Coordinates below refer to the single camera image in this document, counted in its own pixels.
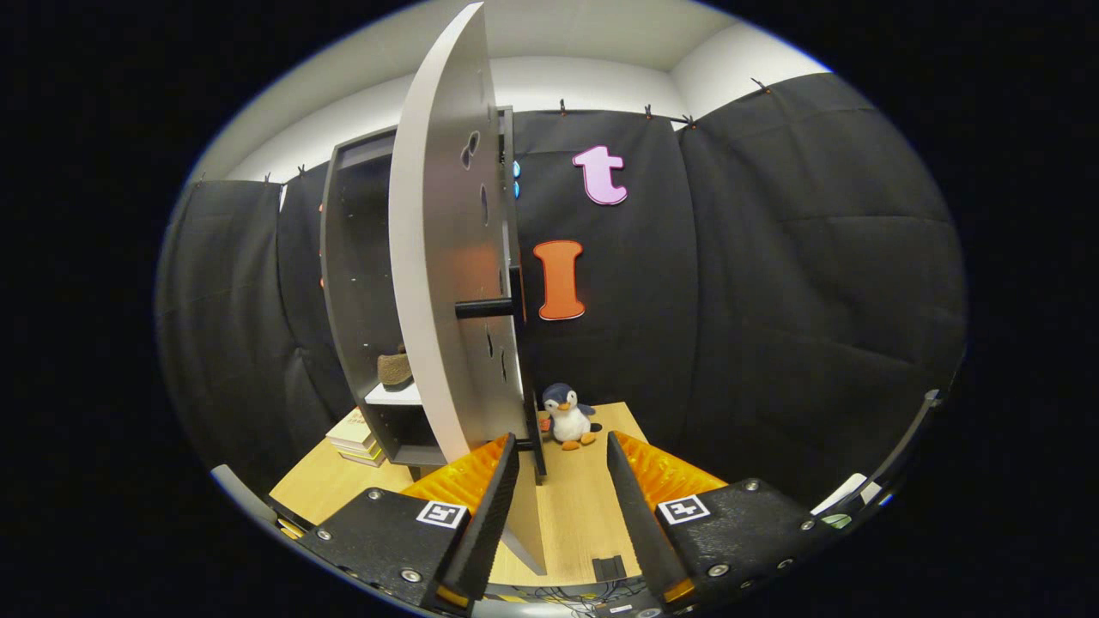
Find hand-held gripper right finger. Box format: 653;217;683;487
606;431;838;606

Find black backdrop cloth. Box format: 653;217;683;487
159;73;967;507

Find white panel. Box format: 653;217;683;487
811;472;894;526

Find dark grey shoe cabinet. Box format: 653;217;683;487
319;107;516;482

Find black metal bar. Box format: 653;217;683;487
863;391;944;507

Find beige book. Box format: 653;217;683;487
326;408;379;449

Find brown fuzzy slipper shoe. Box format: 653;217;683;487
378;345;415;389

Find black cables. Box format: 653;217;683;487
515;582;641;615

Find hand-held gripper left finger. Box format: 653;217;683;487
296;432;522;612

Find white shoe cabinet door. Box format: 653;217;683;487
388;0;550;578

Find yellow-edged book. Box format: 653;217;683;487
339;438;387;469

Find penguin plush toy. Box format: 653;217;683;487
541;383;602;451

